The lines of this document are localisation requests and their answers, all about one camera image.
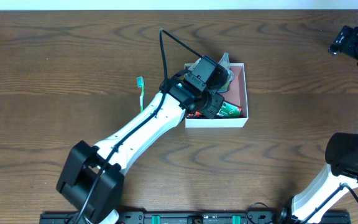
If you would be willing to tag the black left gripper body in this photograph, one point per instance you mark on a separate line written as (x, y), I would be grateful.
(221, 78)

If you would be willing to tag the clear pump soap bottle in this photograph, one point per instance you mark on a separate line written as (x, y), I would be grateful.
(225, 63)

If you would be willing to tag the white box pink interior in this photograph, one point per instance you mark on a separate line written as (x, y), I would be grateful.
(236, 95)

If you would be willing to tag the green Dettol soap bar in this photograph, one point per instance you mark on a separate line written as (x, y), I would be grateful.
(229, 110)

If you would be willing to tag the green white toothbrush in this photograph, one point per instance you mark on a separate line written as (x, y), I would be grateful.
(141, 84)

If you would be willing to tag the white cream shampoo tube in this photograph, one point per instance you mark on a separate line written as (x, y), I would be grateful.
(192, 67)

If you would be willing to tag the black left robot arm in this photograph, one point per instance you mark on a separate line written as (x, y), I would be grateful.
(92, 178)

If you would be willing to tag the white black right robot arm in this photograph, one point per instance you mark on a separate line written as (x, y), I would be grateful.
(339, 175)

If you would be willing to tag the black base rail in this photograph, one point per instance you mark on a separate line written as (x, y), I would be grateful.
(258, 217)

